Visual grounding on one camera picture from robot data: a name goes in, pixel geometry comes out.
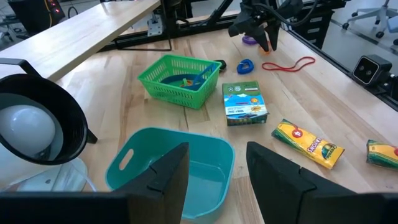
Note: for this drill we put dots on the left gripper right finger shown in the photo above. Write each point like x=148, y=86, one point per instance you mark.
x=280, y=193

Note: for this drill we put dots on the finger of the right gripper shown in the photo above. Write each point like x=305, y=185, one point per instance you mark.
x=262, y=39
x=274, y=34

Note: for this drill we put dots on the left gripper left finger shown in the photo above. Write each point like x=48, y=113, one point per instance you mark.
x=168, y=186

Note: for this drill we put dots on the long red rubber band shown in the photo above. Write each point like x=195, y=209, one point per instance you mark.
x=292, y=70

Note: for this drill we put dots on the small yellow crayon pack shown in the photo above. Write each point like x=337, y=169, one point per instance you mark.
x=308, y=143
x=384, y=154

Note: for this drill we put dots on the green and blue card box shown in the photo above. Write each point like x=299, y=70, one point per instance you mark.
x=244, y=102

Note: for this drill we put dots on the grey office chair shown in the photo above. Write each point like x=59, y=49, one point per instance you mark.
x=370, y=14

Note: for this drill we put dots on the white desk lamp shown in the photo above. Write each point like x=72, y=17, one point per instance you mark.
x=28, y=130

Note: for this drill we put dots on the teal plastic bin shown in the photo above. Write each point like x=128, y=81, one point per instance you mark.
x=205, y=174

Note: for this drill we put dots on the black drawer cabinet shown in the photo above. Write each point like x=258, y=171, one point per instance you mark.
x=314, y=31

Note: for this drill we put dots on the green slotted plastic basket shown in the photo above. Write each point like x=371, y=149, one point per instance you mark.
x=174, y=93

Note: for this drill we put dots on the wooden shelf riser black legs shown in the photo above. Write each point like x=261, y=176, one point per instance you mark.
x=77, y=34

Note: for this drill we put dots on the black electronics box red lights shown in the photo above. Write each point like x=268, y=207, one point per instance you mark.
x=34, y=15

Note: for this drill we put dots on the black aluminium rig frame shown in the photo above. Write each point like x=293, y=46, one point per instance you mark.
x=186, y=28

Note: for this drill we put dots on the black cube table camera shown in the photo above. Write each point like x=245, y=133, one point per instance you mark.
x=370, y=70

